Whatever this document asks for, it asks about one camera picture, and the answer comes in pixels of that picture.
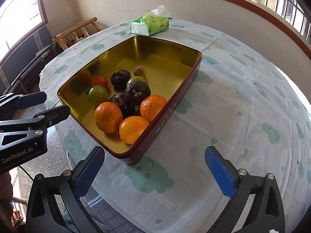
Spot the orange with stem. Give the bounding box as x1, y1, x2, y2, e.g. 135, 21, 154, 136
140, 95, 169, 123

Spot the red tomato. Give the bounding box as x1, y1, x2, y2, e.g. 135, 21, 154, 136
91, 75, 108, 88

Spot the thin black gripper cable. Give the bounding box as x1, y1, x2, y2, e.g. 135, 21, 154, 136
19, 165, 36, 182

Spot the dark red tin box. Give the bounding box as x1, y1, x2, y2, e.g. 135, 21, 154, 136
57, 35, 203, 166

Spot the wooden chair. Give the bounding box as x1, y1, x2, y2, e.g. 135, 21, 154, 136
52, 17, 102, 52

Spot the cloud print tablecloth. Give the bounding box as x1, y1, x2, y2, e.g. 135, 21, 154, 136
39, 19, 311, 233

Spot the green tissue box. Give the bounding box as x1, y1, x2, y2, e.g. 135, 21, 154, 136
130, 5, 170, 36

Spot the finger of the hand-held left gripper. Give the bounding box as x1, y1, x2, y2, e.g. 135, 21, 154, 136
0, 105, 71, 148
0, 91, 47, 117

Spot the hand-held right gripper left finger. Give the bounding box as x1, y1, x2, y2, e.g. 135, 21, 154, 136
25, 146, 105, 233

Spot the large dark water chestnut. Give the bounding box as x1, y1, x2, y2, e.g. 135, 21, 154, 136
125, 81, 151, 106

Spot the green tomato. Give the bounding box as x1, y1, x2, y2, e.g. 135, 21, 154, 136
127, 76, 149, 86
87, 85, 108, 106

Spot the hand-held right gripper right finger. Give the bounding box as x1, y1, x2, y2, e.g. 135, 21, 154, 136
204, 146, 285, 233

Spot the dark wooden bench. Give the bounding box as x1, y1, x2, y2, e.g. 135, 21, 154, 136
0, 25, 64, 95

